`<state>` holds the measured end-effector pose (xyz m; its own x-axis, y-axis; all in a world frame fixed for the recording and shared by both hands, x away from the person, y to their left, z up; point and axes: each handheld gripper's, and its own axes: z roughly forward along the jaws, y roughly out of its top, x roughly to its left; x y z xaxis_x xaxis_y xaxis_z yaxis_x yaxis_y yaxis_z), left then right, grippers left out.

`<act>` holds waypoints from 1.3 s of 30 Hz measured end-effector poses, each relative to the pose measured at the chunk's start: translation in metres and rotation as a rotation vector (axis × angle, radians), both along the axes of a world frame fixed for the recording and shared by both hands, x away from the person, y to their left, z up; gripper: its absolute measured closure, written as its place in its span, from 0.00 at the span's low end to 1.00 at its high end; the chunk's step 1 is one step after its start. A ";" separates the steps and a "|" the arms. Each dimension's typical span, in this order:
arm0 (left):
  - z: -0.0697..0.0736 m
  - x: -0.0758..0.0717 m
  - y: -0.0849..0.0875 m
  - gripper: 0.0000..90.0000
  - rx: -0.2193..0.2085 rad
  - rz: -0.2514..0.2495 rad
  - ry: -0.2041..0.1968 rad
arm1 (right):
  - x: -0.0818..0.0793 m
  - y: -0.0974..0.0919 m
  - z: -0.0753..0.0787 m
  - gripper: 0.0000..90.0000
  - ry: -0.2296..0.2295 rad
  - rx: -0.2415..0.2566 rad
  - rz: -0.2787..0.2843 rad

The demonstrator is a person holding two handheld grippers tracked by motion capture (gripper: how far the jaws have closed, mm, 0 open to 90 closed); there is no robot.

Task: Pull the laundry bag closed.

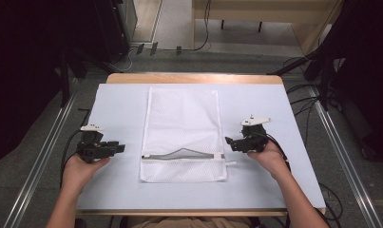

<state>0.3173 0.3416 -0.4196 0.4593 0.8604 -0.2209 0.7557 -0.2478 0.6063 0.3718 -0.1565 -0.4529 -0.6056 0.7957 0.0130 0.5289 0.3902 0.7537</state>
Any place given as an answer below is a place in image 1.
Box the black hanging cable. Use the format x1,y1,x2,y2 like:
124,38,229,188
181,0,213,53

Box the metal floor rail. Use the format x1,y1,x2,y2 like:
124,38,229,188
308,85,383,228
2,77,81,228

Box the white mesh laundry bag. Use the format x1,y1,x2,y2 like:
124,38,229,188
139,86,238,184

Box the light blue table mat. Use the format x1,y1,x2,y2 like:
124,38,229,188
76,83,327,212

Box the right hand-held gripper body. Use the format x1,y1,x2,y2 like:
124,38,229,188
238,115,273,153

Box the person's left hand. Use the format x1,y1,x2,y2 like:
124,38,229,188
61,153,111,192

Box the black floor cables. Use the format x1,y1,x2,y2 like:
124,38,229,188
285,83,322,146

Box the black cabinet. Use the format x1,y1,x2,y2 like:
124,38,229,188
89,0,139,64

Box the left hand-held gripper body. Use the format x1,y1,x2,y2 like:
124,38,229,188
76,123,118,164

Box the black curtain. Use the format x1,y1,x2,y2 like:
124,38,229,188
316,0,383,162
0,0,117,169

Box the black metal stand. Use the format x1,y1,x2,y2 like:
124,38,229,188
267,47,340,112
57,47,117,108

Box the person's beige clothing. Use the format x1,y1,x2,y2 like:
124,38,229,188
127,216,254,228

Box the person's right hand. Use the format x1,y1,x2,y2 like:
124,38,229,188
246,140,292,182

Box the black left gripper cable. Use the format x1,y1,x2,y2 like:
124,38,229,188
59,107,92,190

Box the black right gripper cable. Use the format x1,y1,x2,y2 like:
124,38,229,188
253,131,292,173

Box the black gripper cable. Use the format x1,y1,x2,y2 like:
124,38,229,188
253,131,292,173
59,107,92,190

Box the wooden table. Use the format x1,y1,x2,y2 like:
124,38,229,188
74,72,328,219

